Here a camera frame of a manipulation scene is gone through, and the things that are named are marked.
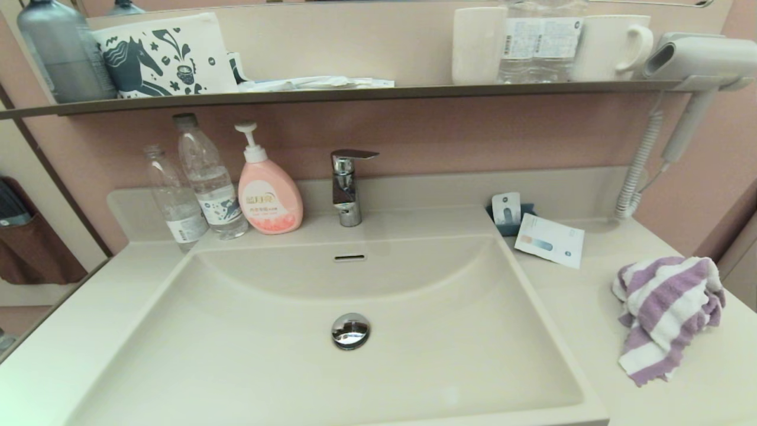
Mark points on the chrome sink faucet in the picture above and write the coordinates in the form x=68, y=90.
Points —
x=346, y=189

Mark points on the chrome drain stopper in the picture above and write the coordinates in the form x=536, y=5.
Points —
x=350, y=331

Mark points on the wall mirror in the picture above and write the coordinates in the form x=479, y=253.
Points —
x=355, y=41

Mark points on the tall clear water bottle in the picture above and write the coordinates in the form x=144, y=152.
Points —
x=210, y=177

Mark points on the white ceramic sink basin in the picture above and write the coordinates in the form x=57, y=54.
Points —
x=355, y=378

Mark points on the white printed packet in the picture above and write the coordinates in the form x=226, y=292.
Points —
x=550, y=239

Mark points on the purple white striped towel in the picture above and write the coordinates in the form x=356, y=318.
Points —
x=668, y=307

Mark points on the brown hanging pouch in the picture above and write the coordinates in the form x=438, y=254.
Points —
x=35, y=254

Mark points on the small clear water bottle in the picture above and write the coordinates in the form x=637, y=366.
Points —
x=174, y=201

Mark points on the small blue plastic tray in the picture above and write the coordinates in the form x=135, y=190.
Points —
x=526, y=209

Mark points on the white horse print pouch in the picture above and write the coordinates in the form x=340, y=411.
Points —
x=165, y=53

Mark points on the grey translucent bottle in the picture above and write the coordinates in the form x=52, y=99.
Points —
x=65, y=53

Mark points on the white hair dryer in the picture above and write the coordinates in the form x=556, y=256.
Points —
x=704, y=56

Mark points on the brown wall shelf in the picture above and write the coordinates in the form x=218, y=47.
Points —
x=355, y=93

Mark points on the small white sachet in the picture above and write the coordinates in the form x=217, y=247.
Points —
x=506, y=207

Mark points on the flat white plastic packet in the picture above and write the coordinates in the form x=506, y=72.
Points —
x=319, y=83

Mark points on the pink soap pump bottle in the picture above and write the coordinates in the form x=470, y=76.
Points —
x=269, y=201

